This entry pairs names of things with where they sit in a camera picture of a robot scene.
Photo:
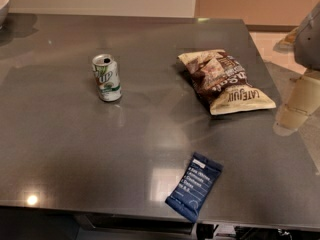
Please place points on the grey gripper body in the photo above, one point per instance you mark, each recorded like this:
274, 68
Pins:
309, 41

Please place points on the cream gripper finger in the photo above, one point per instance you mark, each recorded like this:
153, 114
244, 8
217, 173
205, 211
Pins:
303, 101

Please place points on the brown chip bag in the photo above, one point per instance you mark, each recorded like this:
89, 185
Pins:
222, 82

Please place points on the blue rxbar blueberry bar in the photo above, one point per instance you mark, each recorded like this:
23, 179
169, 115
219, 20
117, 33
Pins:
193, 188

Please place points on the white green soda can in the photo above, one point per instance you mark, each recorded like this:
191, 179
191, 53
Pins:
106, 74

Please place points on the grey bowl at corner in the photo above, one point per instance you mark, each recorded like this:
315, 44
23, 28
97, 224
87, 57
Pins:
4, 8

